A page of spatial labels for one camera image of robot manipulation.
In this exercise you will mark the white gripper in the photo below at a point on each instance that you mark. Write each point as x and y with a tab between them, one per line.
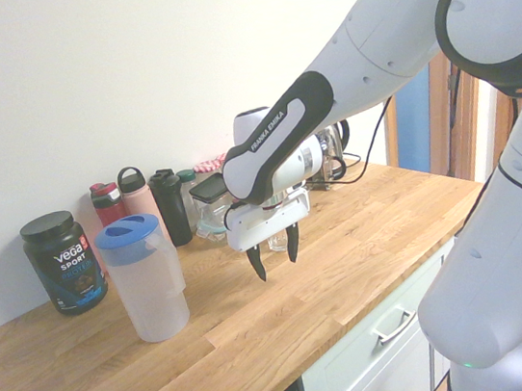
265	226

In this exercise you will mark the translucent pitcher with blue lid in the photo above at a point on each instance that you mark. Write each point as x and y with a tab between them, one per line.
151	293

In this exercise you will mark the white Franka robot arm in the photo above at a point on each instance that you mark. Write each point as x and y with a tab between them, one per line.
366	44

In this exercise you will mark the red water bottle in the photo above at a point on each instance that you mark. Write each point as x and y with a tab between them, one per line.
107	207

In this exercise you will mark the clear drinking glass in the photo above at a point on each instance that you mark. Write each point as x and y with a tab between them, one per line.
277	243

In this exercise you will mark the glass container with teal lid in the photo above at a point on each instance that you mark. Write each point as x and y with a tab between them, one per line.
210	229

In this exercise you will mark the clear container with black lid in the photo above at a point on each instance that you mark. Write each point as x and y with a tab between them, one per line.
209	190

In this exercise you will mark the glass jar with green lid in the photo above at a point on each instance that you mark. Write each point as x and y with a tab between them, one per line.
188	186

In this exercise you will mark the jar with red checked lid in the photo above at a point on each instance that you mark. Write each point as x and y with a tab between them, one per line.
208	165

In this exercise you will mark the black shaker bottle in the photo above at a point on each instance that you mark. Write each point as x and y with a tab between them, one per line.
170	208

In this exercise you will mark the stainless steel electric kettle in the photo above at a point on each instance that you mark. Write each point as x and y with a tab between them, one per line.
332	146

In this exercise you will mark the white cabinet drawer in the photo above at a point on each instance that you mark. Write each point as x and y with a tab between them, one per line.
363	366

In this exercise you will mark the pink bottle with black lid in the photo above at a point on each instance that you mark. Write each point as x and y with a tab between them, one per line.
140	200

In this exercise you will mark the blue door panel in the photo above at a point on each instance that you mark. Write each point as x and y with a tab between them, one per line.
418	134

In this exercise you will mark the black Vega protein tub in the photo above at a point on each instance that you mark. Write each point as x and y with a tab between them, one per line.
64	267

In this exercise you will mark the wooden door frame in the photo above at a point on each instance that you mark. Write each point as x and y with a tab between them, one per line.
443	140

